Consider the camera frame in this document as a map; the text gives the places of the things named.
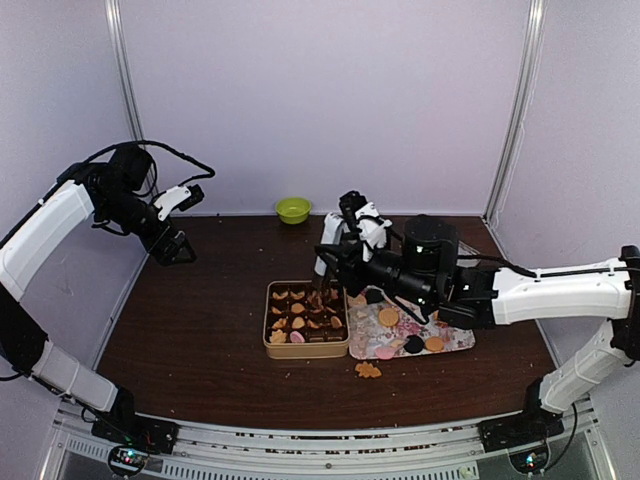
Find floral cookie tray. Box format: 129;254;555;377
347;287;476;360

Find round patterned biscuit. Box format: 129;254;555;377
349;295;367;308

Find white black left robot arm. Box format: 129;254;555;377
1;140;215;444

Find black sandwich cookie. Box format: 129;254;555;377
403;335;425;355

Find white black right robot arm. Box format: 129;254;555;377
315;215;639;452

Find gold cookie tin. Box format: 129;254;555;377
262;281;350;360

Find aluminium corner post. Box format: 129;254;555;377
103;0;166;216
484;0;547;230

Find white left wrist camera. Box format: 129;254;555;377
153;184;204;221

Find aluminium corner post left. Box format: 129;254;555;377
103;0;166;216

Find pink round cookie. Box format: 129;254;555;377
289;331;306;343

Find metal serving tongs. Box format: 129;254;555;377
311;213;345;308

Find aluminium corner post right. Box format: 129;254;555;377
484;0;547;230

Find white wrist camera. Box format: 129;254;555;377
339;190;392;262
153;184;204;221

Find brown tree cookie on table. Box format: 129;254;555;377
354;362;382;378

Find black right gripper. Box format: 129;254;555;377
315;232;437;310

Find green bowl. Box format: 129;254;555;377
275;197;312;225

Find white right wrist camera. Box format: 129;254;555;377
339;190;392;262

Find aluminium front rail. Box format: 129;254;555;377
39;392;619;480

